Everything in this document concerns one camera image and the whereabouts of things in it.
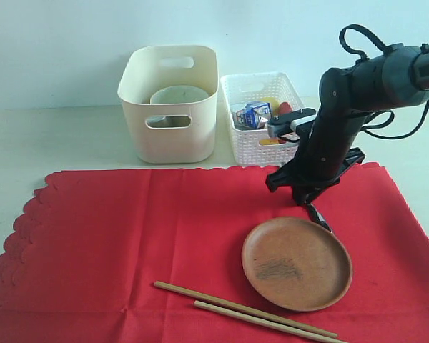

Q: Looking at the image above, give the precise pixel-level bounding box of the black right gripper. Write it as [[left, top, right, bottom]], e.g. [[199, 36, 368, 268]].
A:
[[265, 146, 365, 206]]

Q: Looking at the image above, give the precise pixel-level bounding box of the silver table knife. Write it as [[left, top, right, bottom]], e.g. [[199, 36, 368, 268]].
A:
[[305, 203, 333, 233]]

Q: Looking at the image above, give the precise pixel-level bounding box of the yellow cheese wedge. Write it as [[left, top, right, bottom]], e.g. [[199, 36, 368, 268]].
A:
[[259, 139, 279, 146]]

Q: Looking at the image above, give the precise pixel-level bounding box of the red sausage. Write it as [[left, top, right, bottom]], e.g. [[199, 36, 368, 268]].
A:
[[278, 101, 293, 116]]

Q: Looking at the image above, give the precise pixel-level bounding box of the blue white milk carton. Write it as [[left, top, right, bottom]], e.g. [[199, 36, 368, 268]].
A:
[[232, 101, 272, 130]]

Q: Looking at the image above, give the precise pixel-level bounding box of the yellow lemon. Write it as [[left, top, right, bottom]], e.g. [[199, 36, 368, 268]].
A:
[[260, 97, 280, 112]]

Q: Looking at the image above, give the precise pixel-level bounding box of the stainless steel cup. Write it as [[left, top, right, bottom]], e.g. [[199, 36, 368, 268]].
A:
[[146, 116, 172, 129]]

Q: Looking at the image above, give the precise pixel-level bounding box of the pale green ceramic bowl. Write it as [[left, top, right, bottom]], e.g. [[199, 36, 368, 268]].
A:
[[149, 84, 210, 126]]

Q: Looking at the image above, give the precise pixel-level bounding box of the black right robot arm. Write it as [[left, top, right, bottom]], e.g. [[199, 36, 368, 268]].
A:
[[265, 44, 429, 205]]

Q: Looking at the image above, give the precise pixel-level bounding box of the white perforated plastic basket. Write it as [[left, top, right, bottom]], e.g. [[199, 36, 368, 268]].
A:
[[220, 71, 304, 166]]

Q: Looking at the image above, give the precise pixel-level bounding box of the brown clay plate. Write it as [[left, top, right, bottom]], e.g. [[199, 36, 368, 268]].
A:
[[242, 217, 353, 312]]

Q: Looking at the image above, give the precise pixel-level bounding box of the upper wooden chopstick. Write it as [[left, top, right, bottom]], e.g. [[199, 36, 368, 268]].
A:
[[154, 281, 337, 339]]

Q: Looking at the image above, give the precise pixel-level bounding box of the wooden chopstick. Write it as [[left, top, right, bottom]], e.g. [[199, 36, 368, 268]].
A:
[[194, 300, 345, 343], [154, 281, 337, 339]]

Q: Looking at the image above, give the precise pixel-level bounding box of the lower wooden chopstick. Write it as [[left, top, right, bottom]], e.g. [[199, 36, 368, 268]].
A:
[[194, 300, 345, 343]]

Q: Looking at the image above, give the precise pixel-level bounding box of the cream plastic storage bin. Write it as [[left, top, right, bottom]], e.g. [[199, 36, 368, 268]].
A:
[[117, 45, 219, 164]]

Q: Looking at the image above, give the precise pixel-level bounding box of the red scalloped cloth mat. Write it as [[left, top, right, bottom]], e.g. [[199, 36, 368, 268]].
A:
[[0, 163, 429, 342]]

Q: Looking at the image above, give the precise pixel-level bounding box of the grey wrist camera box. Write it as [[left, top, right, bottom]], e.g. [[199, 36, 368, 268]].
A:
[[267, 108, 317, 138]]

